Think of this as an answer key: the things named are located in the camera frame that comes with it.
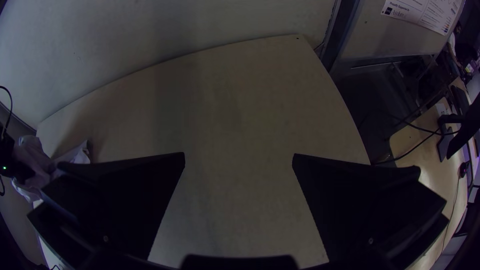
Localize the dark metal partition post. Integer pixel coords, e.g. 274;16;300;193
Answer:
319;0;363;73

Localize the wooden desk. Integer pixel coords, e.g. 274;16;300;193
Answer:
389;74;476;270

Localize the black cable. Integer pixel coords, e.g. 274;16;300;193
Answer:
0;85;14;140
370;129;440;166
388;114;463;137

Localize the white paper poster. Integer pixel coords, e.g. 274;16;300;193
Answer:
380;0;467;37

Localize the black monitor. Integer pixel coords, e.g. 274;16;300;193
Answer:
436;101;480;163

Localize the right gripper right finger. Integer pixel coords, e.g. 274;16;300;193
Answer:
291;152;450;265

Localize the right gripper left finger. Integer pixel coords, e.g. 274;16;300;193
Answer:
26;151;187;263

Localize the white t-shirt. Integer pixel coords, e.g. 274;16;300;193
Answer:
10;134;92;205

